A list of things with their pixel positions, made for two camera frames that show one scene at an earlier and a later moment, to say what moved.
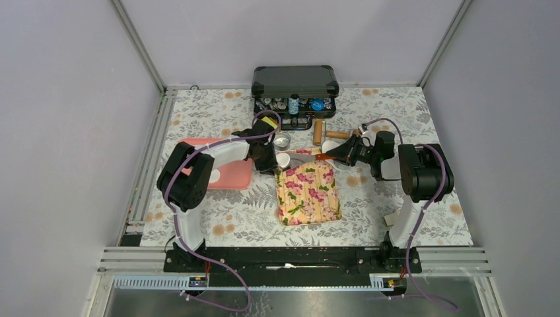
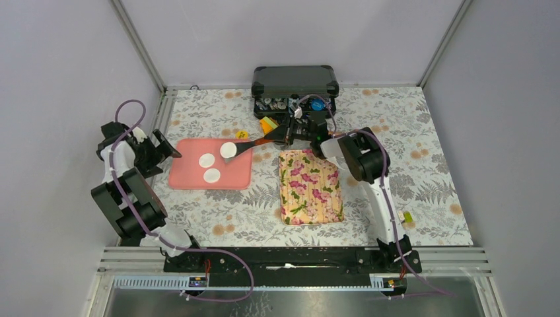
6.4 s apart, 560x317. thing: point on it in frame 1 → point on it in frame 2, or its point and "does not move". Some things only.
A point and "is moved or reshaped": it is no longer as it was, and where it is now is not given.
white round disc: (282, 159) is moved or reshaped
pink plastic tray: (236, 176) does not move
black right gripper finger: (343, 152) → (278, 135)
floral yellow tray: (308, 192) does not move
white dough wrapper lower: (214, 176) does not move
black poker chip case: (298, 94) does not move
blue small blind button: (317, 104) does not move
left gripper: (270, 166) → (162, 150)
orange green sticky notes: (271, 121) does not move
